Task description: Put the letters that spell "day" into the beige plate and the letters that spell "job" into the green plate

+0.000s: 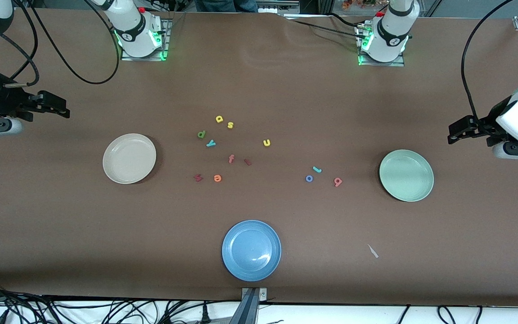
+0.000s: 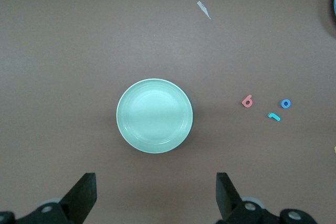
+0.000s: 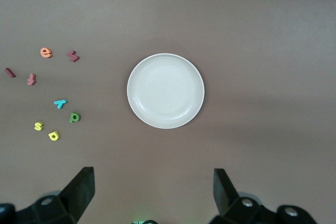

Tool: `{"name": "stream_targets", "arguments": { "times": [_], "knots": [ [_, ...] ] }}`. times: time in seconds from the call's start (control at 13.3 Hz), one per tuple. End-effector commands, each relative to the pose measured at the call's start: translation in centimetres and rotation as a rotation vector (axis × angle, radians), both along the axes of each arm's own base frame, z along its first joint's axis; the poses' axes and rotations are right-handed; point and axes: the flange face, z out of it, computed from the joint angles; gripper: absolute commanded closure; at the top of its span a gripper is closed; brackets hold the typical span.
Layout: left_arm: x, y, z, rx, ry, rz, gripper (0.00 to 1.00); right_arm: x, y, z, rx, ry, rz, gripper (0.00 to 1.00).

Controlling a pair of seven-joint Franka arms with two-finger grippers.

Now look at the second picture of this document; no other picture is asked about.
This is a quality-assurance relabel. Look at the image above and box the green plate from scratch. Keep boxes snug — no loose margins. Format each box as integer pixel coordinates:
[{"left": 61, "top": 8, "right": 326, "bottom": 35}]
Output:
[{"left": 116, "top": 78, "right": 194, "bottom": 154}]

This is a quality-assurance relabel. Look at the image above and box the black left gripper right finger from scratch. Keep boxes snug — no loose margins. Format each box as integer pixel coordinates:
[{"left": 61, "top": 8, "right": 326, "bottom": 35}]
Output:
[{"left": 216, "top": 172, "right": 318, "bottom": 224}]

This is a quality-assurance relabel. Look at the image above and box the white paper scrap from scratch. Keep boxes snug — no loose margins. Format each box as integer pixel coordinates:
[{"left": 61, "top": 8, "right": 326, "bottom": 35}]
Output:
[{"left": 196, "top": 0, "right": 212, "bottom": 20}]

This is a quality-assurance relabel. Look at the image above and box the brown table cover sheet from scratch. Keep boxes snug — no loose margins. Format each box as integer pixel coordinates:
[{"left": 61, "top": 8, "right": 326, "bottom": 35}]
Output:
[{"left": 0, "top": 0, "right": 336, "bottom": 224}]

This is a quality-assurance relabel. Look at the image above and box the pink letter g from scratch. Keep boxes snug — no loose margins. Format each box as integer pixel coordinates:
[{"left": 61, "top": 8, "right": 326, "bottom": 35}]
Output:
[{"left": 241, "top": 94, "right": 254, "bottom": 108}]

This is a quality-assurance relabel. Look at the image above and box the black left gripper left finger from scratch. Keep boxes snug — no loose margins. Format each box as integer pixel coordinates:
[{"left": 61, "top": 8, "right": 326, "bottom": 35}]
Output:
[{"left": 0, "top": 173, "right": 97, "bottom": 224}]

